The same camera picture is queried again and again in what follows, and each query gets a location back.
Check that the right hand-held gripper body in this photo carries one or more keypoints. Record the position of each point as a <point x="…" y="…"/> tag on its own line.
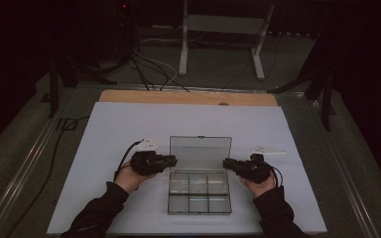
<point x="258" y="170"/>

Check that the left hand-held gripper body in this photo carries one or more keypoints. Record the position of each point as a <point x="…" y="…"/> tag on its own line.
<point x="145" y="162"/>

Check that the clear plastic compartment box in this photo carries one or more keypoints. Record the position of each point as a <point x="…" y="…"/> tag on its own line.
<point x="198" y="191"/>

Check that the person's right hand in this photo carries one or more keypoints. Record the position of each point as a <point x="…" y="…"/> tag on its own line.
<point x="261" y="189"/>

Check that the person's left hand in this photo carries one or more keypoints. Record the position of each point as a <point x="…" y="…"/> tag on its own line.
<point x="129" y="178"/>

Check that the white table sheet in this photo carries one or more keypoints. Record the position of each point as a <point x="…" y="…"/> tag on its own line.
<point x="112" y="125"/>

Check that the black tripod stand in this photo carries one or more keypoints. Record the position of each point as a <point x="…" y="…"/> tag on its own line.
<point x="325" y="99"/>
<point x="53" y="92"/>

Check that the white metal stand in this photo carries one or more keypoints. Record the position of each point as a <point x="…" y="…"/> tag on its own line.
<point x="223" y="23"/>

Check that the dark device with red light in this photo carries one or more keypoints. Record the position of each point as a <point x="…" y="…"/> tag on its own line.
<point x="124" y="10"/>

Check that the metal floor rail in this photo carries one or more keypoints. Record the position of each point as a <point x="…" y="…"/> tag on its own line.
<point x="344" y="168"/>
<point x="23" y="168"/>

